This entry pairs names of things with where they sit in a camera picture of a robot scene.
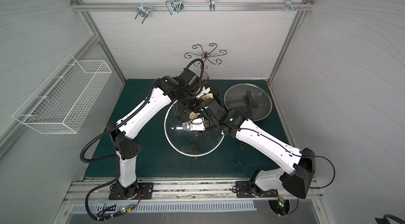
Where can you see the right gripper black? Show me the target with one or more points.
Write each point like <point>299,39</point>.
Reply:
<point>206,110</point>

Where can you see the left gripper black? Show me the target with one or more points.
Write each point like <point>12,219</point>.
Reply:
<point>185,104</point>

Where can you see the yellow fluffy cloth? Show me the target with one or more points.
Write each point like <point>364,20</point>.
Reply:
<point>200,105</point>

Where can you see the glass pot lid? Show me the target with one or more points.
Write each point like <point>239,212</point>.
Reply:
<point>250,100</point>
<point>179,140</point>

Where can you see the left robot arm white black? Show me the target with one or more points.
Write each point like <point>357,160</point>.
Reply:
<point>160,95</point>

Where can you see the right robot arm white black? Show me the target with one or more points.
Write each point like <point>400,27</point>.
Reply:
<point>296,167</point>

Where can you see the copper scroll mug tree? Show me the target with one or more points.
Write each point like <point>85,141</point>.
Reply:
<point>213,57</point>

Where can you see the green table mat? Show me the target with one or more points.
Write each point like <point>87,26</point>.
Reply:
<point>158,159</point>

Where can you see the metal hook clamp middle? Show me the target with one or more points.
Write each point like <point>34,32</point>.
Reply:
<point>174,6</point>

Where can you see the metal hook clamp small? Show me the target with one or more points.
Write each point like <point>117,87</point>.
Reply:
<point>212,5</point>

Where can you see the metal hook clamp left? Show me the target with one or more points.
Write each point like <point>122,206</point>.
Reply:
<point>142,13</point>

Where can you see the metal hook clamp right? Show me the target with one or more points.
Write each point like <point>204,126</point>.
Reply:
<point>289,6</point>

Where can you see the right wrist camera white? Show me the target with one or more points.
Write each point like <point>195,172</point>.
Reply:
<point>194,125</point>

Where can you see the white wire basket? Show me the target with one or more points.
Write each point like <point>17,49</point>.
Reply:
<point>63,101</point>

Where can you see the aluminium crossbar rail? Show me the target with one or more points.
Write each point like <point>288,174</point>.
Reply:
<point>188,6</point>

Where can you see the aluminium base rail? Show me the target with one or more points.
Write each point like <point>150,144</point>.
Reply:
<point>176,189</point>

